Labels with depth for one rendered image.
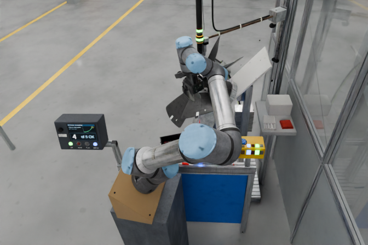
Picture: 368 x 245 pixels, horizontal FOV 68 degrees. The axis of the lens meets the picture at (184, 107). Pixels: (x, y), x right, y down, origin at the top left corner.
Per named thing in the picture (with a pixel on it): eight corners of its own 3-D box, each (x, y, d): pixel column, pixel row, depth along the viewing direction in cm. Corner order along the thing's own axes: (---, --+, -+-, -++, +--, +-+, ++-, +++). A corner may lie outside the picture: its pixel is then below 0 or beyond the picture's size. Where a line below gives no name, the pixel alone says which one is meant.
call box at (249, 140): (260, 147, 170) (263, 135, 163) (263, 160, 162) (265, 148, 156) (234, 147, 171) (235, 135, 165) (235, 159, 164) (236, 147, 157)
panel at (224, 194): (240, 222, 221) (248, 172, 179) (240, 223, 221) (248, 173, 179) (141, 219, 229) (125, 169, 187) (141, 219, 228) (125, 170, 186)
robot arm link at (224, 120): (257, 164, 96) (230, 63, 124) (236, 157, 90) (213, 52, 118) (232, 175, 103) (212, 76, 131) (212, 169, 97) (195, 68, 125)
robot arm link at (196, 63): (217, 65, 114) (206, 54, 122) (196, 54, 107) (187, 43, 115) (205, 80, 116) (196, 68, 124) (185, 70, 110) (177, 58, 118)
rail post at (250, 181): (244, 228, 230) (254, 170, 180) (245, 232, 227) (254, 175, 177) (239, 227, 230) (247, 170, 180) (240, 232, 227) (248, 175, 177)
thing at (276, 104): (286, 102, 219) (288, 91, 212) (290, 116, 206) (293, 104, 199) (264, 102, 220) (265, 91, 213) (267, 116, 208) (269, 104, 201)
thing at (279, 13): (279, 17, 190) (280, 5, 185) (286, 20, 185) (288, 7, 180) (267, 21, 186) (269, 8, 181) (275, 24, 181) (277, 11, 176)
